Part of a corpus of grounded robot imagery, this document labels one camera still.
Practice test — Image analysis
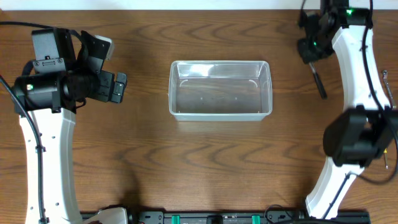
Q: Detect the small claw hammer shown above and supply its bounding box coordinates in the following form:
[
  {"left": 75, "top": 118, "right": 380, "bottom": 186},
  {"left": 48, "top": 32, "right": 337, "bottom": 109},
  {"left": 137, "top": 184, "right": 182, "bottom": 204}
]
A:
[{"left": 309, "top": 62, "right": 328, "bottom": 100}]

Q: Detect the clear plastic container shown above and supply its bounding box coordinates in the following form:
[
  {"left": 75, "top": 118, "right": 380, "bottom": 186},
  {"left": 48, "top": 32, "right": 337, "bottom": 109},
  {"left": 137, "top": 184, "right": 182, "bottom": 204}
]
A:
[{"left": 168, "top": 60, "right": 273, "bottom": 121}]

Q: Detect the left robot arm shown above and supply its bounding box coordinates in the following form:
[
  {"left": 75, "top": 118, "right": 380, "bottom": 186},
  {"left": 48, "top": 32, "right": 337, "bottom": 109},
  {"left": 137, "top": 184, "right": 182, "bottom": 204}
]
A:
[{"left": 11, "top": 27, "right": 127, "bottom": 223}]

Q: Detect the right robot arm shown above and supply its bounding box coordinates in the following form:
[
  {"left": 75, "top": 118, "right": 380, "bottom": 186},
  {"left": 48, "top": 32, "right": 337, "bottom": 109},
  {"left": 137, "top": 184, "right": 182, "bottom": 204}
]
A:
[{"left": 297, "top": 0, "right": 397, "bottom": 221}]

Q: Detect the silver double-ended wrench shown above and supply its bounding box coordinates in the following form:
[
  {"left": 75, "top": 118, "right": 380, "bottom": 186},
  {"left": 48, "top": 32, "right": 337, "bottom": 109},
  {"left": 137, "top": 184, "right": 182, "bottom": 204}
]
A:
[{"left": 382, "top": 70, "right": 397, "bottom": 109}]

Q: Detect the black yellow screwdriver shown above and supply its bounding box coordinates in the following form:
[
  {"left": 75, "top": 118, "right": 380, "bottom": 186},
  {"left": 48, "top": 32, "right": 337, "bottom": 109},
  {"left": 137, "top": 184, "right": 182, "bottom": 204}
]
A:
[{"left": 383, "top": 148, "right": 389, "bottom": 169}]

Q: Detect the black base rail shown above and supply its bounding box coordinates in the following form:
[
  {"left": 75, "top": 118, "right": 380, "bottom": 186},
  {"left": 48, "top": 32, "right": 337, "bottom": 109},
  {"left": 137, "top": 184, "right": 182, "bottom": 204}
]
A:
[{"left": 80, "top": 210, "right": 371, "bottom": 224}]

